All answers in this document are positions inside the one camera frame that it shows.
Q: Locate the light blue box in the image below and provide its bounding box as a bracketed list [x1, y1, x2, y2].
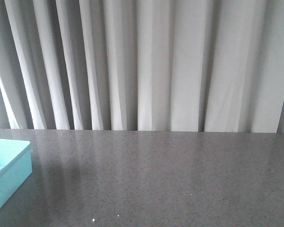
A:
[0, 139, 32, 209]

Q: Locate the grey pleated curtain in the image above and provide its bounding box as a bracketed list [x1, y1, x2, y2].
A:
[0, 0, 284, 133]

